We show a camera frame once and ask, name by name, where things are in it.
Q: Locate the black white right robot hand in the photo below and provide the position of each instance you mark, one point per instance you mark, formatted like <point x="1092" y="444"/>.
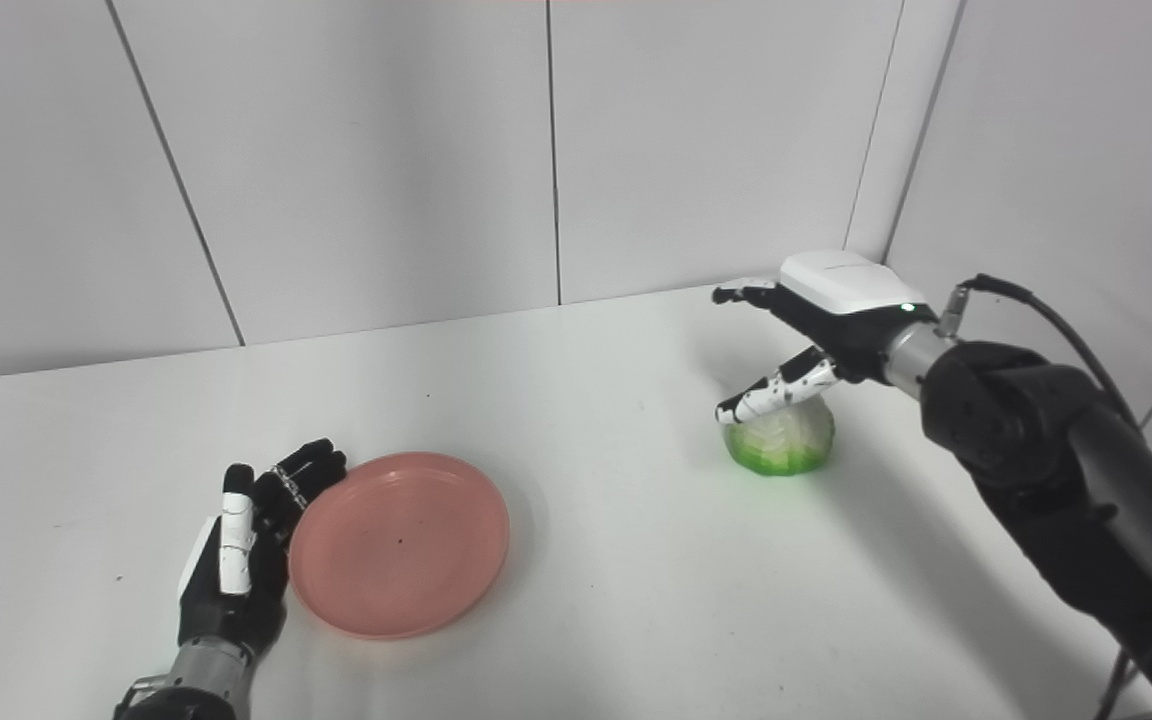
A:
<point x="846" y="300"/>

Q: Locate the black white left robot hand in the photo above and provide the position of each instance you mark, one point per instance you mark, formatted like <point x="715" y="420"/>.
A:
<point x="231" y="615"/>

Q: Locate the green white cabbage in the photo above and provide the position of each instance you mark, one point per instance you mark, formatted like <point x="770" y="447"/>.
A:
<point x="786" y="445"/>

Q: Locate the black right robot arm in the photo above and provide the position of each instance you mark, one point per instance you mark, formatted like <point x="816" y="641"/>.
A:
<point x="1056" y="460"/>

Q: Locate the pink round plate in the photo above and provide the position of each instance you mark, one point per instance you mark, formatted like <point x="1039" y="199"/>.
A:
<point x="401" y="545"/>

